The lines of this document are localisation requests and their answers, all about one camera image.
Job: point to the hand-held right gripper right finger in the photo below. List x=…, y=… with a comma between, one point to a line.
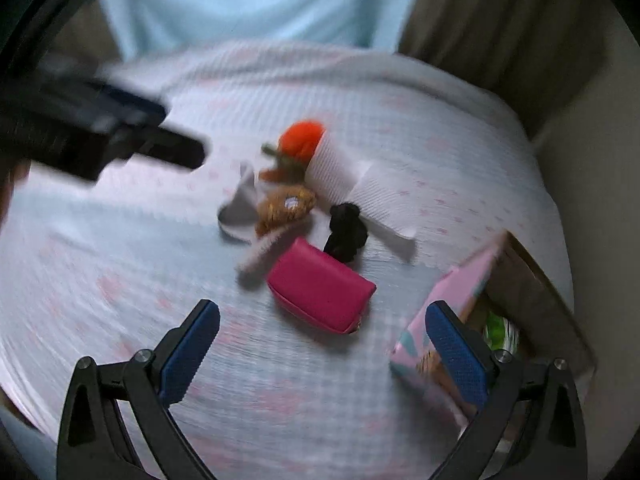
x=457, y=350

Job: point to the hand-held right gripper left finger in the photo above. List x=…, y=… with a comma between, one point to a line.
x=192, y=345

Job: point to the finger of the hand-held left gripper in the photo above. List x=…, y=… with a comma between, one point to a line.
x=172, y=150
x=132, y=105

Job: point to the green packet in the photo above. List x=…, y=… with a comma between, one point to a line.
x=500, y=332

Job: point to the pink printed cardboard box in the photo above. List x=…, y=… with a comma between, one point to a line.
x=462, y=285

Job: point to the white grey cloth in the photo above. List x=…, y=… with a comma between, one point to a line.
x=240, y=207

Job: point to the pink dotted white blanket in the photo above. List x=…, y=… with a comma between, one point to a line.
x=125, y=260

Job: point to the brown plush toy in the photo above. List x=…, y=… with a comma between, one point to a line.
x=282, y=205

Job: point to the orange plush toy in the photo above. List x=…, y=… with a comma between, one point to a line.
x=300, y=140

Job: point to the pink zipper pouch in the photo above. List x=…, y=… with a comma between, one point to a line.
x=317, y=285

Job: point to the white folded cloth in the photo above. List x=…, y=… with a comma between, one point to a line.
x=332, y=167

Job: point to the black small toy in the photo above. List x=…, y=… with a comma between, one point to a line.
x=345, y=232

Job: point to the light blue curtain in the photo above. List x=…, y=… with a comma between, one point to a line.
x=260, y=0

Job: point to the brown curtain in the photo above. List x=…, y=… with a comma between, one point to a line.
x=505, y=25

